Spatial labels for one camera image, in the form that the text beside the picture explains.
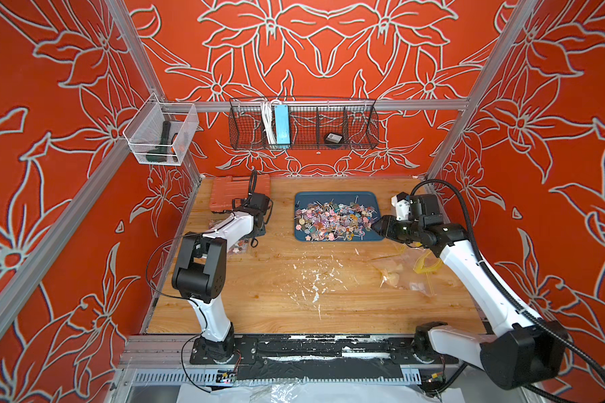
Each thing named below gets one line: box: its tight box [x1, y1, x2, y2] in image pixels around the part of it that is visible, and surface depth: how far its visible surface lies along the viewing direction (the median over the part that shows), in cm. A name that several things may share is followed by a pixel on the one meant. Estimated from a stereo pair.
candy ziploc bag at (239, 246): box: [226, 236, 252, 256], surface depth 96 cm
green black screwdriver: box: [146, 120, 171, 163], surface depth 83 cm
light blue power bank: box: [273, 104, 291, 145], surface depth 92 cm
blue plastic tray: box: [294, 191, 385, 243], surface depth 103 cm
